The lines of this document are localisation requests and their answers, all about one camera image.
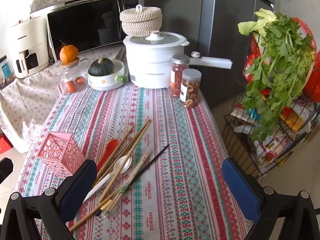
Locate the clear jar blue label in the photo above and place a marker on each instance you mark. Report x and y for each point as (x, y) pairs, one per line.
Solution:
(5, 67)

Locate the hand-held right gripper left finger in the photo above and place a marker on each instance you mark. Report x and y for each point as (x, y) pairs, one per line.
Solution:
(80, 187)

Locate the green patterned chopstick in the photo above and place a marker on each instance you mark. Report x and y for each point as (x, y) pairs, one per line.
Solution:
(125, 186)
(120, 197)

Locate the black microwave oven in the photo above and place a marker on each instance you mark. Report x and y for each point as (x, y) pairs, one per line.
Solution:
(87, 25)

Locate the white glass pot lid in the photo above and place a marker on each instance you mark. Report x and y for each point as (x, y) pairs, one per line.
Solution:
(140, 40)

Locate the striped patterned tablecloth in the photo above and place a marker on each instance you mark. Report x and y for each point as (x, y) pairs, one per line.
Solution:
(187, 155)

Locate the red plastic bag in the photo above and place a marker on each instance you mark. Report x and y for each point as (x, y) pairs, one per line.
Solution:
(311, 80)

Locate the dark green kabocha squash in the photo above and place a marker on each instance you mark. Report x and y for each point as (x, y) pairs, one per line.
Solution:
(101, 67)

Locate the large orange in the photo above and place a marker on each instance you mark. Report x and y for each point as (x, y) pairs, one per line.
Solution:
(68, 53)

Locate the white plastic spoon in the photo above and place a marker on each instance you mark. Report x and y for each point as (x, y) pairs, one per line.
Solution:
(122, 165)

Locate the glass jar with wooden lid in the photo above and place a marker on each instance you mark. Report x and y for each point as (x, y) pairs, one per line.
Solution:
(72, 73)

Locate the white floral cloth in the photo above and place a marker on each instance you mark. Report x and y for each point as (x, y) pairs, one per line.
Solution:
(27, 100)

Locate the white plastic bag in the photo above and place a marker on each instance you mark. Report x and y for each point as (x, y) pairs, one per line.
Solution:
(272, 142)

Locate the small mandarin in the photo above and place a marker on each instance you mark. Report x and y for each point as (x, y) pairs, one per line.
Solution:
(80, 80)
(69, 86)

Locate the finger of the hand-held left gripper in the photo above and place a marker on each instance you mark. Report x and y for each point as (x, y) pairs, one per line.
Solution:
(5, 168)

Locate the cream air fryer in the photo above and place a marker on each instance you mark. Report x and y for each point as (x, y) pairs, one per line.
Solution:
(27, 37)

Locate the red plastic spoon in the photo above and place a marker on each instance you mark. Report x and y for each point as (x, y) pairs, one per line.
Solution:
(112, 146)

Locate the yellow snack packet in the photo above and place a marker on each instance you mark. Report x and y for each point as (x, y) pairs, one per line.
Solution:
(290, 120)

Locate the bunch of leafy celery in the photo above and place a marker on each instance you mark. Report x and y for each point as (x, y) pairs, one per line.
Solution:
(277, 55)

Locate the white electric cooking pot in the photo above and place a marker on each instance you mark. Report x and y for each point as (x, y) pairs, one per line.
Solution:
(147, 65)

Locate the woven lidded basket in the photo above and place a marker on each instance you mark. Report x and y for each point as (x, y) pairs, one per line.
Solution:
(140, 20)

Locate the jar of dried fruit slices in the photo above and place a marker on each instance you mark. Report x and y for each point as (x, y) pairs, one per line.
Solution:
(191, 90)

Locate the black chopstick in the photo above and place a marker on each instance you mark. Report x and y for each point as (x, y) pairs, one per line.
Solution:
(150, 161)

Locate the pink perforated utensil holder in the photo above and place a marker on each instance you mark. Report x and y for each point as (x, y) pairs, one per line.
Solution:
(60, 152)

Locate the red box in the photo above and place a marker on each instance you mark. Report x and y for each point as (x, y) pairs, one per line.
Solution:
(3, 143)

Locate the jar of red dried fruit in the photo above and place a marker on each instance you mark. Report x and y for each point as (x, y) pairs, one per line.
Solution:
(178, 77)

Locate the grey refrigerator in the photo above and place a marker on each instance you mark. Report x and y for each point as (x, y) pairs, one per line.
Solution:
(220, 17)

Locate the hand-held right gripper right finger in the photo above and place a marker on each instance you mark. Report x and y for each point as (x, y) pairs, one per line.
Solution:
(240, 187)

